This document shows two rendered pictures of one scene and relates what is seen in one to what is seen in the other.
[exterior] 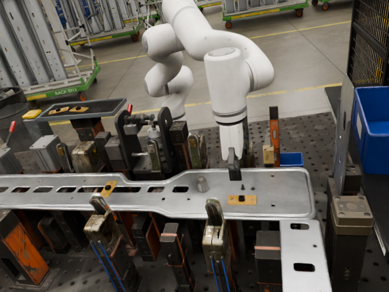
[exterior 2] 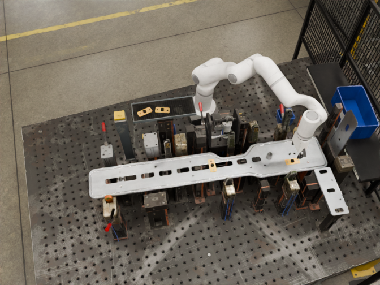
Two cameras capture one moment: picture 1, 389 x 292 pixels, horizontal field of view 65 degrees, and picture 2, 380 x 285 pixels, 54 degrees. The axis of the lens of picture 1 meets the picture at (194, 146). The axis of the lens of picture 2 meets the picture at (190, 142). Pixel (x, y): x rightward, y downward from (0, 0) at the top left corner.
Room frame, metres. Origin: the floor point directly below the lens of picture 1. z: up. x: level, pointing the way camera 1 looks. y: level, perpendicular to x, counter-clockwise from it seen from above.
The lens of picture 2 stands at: (-0.05, 0.93, 2.89)
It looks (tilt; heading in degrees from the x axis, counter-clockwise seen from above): 57 degrees down; 333
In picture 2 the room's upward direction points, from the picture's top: straight up
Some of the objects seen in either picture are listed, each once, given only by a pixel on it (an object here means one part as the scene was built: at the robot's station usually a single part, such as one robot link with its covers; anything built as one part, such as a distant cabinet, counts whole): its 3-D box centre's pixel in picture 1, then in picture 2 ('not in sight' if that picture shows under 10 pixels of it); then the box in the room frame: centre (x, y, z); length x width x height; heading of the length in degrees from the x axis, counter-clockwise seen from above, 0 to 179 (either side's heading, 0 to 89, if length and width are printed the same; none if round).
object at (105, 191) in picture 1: (107, 188); (212, 165); (0.86, 0.32, 1.01); 0.08 x 0.04 x 0.01; 163
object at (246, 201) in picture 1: (241, 199); (292, 160); (0.67, -0.10, 1.01); 0.08 x 0.04 x 0.01; 72
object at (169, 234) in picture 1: (180, 265); (261, 196); (0.61, 0.12, 0.84); 0.11 x 0.08 x 0.29; 162
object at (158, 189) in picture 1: (167, 221); (239, 173); (0.80, 0.15, 0.84); 0.12 x 0.05 x 0.29; 162
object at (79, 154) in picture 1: (98, 184); (181, 156); (1.05, 0.43, 0.89); 0.13 x 0.11 x 0.38; 162
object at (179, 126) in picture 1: (188, 170); (239, 138); (0.99, 0.04, 0.91); 0.07 x 0.05 x 0.42; 162
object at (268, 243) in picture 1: (270, 276); (305, 192); (0.51, -0.13, 0.84); 0.11 x 0.10 x 0.28; 162
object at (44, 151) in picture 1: (64, 180); (154, 158); (1.11, 0.59, 0.90); 0.13 x 0.10 x 0.41; 162
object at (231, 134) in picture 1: (232, 132); (301, 139); (0.67, -0.10, 1.23); 0.10 x 0.07 x 0.11; 162
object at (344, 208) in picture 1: (345, 254); (335, 176); (0.51, -0.34, 0.88); 0.08 x 0.08 x 0.36; 72
